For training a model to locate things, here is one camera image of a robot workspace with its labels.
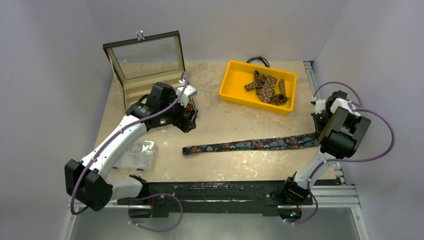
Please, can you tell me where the yellow plastic tray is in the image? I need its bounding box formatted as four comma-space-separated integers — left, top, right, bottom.
219, 60, 297, 114

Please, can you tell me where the black cable loop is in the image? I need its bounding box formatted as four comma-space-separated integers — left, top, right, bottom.
245, 56, 271, 68

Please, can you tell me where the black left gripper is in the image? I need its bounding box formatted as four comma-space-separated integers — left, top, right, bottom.
159, 91, 197, 132

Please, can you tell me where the aluminium frame rail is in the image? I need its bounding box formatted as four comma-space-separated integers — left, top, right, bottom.
64, 72, 371, 226

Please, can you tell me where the brown floral tie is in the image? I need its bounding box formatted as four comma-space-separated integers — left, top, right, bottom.
244, 70, 289, 106

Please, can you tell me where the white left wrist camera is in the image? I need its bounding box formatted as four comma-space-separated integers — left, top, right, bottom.
176, 85, 197, 105

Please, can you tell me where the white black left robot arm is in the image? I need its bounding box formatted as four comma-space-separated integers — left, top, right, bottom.
64, 80, 198, 215

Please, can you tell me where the black tie storage box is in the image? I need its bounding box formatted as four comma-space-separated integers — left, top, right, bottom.
102, 30, 186, 110

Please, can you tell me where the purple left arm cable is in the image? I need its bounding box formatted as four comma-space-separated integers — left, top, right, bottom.
68, 71, 190, 233

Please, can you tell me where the navy floral tie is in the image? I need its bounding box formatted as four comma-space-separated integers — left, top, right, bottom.
182, 132, 319, 156

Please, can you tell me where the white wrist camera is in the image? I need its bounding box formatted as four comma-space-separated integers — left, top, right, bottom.
311, 98, 327, 115
176, 85, 197, 105

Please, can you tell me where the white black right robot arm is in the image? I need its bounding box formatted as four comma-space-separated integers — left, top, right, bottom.
279, 90, 372, 204

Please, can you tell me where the black mounting base rail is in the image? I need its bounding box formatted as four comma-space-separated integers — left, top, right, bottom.
117, 180, 313, 218

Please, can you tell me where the clear plastic screw box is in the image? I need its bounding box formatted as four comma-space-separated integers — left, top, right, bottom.
113, 139, 157, 171

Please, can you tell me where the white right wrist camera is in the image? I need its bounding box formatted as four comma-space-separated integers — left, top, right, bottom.
311, 98, 327, 115

